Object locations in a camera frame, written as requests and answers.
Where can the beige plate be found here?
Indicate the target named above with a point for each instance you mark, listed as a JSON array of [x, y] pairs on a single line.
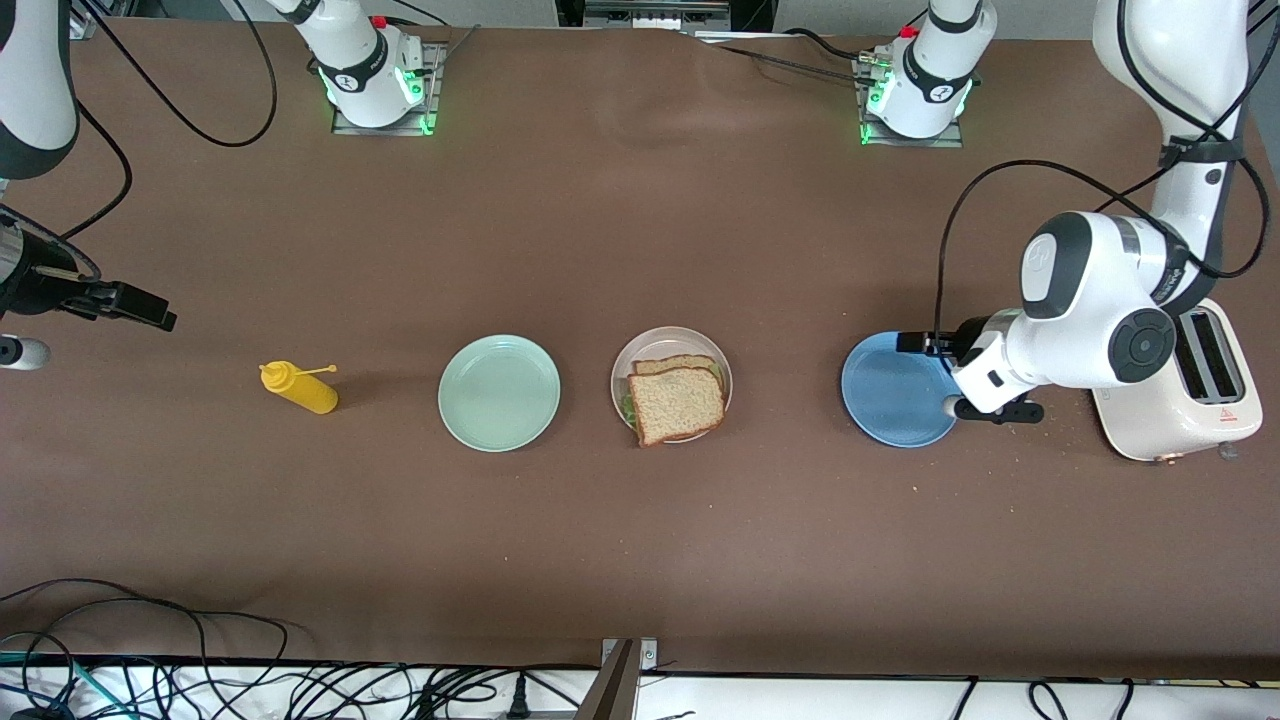
[[625, 365]]

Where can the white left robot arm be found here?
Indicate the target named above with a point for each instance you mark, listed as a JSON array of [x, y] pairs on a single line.
[[1090, 280]]

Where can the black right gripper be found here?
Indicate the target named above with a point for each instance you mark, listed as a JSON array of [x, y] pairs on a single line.
[[42, 288]]

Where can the brown bread slice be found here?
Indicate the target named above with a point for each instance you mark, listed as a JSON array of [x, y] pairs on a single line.
[[675, 364], [678, 405]]

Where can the mint green plate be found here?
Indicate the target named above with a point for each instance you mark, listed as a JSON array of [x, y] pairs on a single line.
[[499, 393]]

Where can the green lettuce leaf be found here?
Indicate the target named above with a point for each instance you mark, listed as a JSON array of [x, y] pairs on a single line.
[[629, 408]]

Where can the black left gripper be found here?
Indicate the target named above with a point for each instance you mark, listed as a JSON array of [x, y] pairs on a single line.
[[948, 342]]

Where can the white toaster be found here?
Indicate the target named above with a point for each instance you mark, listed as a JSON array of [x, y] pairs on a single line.
[[1180, 420]]

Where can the black power plug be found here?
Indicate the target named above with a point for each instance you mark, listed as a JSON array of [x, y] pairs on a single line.
[[518, 700]]

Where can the grey power strip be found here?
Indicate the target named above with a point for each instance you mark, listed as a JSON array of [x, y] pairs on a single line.
[[655, 10]]

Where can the grey metal bracket post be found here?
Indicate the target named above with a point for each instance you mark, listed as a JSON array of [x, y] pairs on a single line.
[[615, 690]]

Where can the yellow squeeze bottle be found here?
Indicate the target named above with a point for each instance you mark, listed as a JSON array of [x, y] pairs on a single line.
[[300, 388]]

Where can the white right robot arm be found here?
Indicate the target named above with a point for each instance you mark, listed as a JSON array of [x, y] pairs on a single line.
[[350, 60]]

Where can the aluminium table frame rail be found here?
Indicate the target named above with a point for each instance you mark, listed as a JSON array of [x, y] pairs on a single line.
[[84, 25]]

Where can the blue plate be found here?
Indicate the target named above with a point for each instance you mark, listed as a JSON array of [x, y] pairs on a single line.
[[890, 395]]

